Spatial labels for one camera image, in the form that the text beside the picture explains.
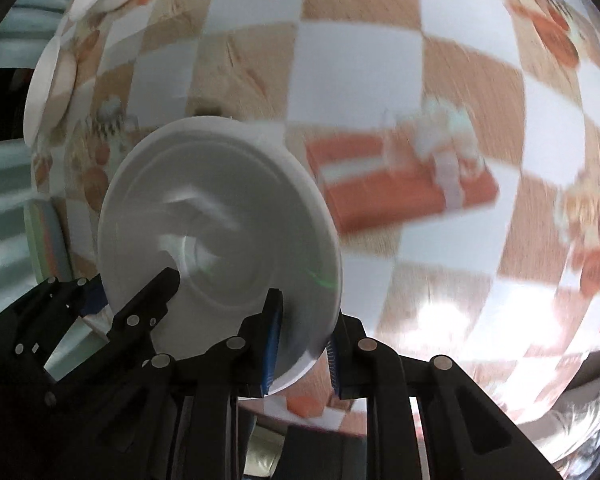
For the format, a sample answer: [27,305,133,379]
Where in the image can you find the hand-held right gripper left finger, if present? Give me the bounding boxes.
[95,289,283,480]

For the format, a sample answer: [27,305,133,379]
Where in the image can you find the small white bowl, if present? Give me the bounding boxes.
[24,35,79,139]

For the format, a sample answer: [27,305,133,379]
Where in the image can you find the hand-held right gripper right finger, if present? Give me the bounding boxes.
[329,312,563,480]

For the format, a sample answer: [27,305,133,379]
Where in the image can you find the printed checkered tablecloth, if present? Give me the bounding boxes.
[27,0,600,436]

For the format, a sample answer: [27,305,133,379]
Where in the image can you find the cream blanket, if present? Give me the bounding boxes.
[525,372,600,480]

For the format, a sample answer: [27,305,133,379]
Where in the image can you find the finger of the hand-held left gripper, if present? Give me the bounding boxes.
[107,266,181,361]
[45,276,104,317]

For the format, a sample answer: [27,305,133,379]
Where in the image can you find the green square plate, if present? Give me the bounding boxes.
[23,199,48,281]

